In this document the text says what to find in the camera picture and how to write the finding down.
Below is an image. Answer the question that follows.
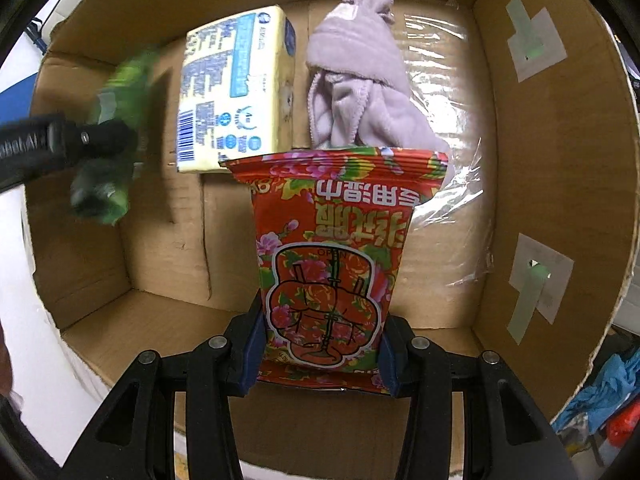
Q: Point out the clear plastic wrap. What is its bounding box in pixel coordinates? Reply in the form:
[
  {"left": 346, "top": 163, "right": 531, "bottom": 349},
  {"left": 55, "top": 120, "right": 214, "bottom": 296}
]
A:
[{"left": 385, "top": 10, "right": 496, "bottom": 286}]

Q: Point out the red bag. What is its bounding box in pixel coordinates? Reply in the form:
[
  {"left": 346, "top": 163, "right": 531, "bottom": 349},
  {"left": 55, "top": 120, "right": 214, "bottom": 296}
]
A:
[{"left": 606, "top": 404, "right": 640, "bottom": 448}]

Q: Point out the yellow tissue pack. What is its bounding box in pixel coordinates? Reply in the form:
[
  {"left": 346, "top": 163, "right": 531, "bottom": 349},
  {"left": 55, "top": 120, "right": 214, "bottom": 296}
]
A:
[{"left": 173, "top": 5, "right": 297, "bottom": 174}]

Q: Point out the blue cloth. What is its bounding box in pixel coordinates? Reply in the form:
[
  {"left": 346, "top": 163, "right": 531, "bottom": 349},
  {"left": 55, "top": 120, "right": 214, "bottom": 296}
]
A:
[{"left": 551, "top": 345, "right": 640, "bottom": 435}]

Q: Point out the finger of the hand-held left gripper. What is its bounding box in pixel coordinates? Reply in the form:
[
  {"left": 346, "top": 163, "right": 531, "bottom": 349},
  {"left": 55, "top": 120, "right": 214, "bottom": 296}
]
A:
[{"left": 47, "top": 119, "right": 135, "bottom": 162}]

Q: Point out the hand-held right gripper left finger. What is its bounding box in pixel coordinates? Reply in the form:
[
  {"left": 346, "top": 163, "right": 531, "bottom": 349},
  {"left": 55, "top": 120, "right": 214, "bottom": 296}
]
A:
[{"left": 59, "top": 292, "right": 266, "bottom": 480}]

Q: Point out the lilac fleece cloth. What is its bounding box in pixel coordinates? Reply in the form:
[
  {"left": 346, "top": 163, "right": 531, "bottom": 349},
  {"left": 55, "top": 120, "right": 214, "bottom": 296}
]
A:
[{"left": 305, "top": 0, "right": 453, "bottom": 181}]

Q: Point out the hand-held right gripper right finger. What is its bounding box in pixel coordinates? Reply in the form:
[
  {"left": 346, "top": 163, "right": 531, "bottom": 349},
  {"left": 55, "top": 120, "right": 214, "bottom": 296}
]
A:
[{"left": 378, "top": 314, "right": 587, "bottom": 480}]

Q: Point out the green packet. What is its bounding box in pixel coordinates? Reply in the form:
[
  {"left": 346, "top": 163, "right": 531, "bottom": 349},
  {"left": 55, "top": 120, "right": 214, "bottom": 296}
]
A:
[{"left": 70, "top": 46, "right": 160, "bottom": 226}]

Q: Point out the red floral wet wipes pack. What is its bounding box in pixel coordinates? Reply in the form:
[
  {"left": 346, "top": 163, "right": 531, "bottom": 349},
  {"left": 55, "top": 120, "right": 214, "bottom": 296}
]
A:
[{"left": 221, "top": 145, "right": 450, "bottom": 395}]

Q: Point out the cardboard box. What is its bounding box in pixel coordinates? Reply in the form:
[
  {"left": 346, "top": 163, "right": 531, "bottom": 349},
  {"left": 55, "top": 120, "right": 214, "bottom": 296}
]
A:
[{"left": 24, "top": 0, "right": 640, "bottom": 480}]

